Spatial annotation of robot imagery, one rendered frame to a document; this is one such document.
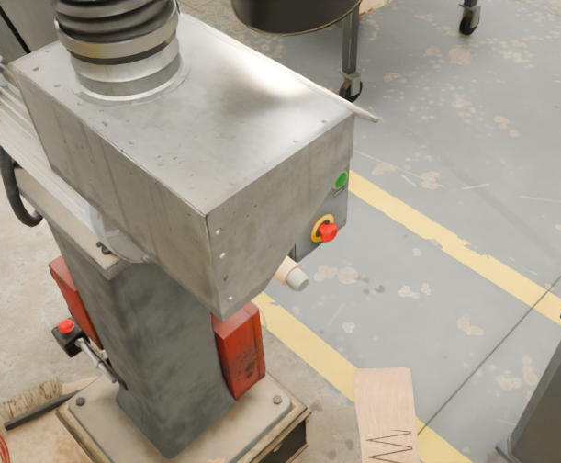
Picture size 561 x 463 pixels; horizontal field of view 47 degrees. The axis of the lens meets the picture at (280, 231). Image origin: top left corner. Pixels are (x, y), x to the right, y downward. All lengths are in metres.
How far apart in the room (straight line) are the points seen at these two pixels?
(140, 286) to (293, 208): 0.69
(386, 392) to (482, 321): 1.84
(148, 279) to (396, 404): 0.78
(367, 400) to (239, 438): 1.24
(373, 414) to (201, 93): 0.32
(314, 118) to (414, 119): 2.52
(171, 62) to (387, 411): 0.36
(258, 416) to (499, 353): 0.90
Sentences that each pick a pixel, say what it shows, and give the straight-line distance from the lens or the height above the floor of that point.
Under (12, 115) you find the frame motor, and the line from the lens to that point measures 1.03.
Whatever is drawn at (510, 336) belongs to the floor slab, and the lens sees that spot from 2.33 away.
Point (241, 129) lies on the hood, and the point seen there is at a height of 1.53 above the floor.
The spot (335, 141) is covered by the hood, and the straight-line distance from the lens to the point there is 0.56.
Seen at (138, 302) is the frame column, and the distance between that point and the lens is 1.25.
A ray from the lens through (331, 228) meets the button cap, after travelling 1.19.
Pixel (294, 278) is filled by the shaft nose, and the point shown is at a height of 1.26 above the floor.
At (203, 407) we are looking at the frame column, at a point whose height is 0.38.
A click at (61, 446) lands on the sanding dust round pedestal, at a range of 2.16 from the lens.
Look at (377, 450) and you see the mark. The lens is 0.55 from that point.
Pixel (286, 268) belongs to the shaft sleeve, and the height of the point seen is 1.27.
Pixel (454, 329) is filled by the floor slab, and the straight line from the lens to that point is 2.30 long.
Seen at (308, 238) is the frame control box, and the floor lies 0.98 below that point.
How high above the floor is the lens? 1.87
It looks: 48 degrees down
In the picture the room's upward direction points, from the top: 3 degrees counter-clockwise
